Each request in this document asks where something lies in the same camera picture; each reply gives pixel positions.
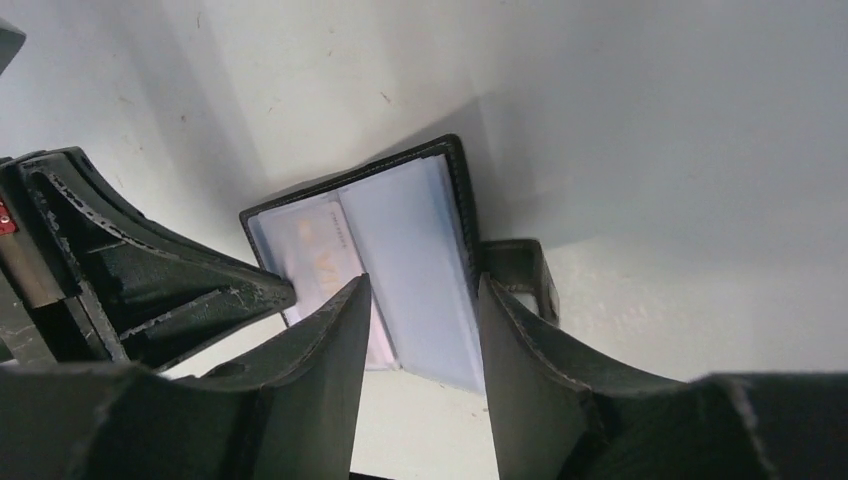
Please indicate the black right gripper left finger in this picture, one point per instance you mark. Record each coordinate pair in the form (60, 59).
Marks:
(285, 410)

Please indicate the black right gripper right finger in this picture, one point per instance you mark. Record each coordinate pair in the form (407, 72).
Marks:
(561, 410)

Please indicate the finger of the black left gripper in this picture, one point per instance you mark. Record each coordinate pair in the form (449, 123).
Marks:
(173, 310)
(132, 212)

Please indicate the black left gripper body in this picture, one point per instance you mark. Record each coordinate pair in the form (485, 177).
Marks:
(55, 235)

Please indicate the black leather card holder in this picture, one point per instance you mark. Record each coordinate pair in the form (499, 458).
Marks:
(413, 219)

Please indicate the silver credit card in holder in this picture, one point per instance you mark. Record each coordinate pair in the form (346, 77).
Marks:
(310, 245)

